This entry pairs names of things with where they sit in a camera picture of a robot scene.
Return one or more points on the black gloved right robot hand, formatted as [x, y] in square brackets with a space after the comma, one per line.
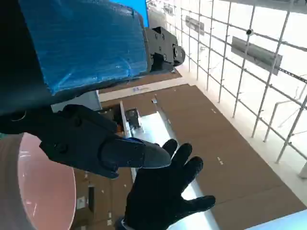
[156, 196]

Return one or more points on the black left robot hand blue tape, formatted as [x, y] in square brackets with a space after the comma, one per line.
[84, 40]

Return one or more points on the pink bowl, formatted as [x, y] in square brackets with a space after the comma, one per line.
[45, 189]

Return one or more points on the grey ceiling light fixture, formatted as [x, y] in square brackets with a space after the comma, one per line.
[194, 24]
[256, 55]

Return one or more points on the white metal grid frame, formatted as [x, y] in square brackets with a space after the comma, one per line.
[245, 70]

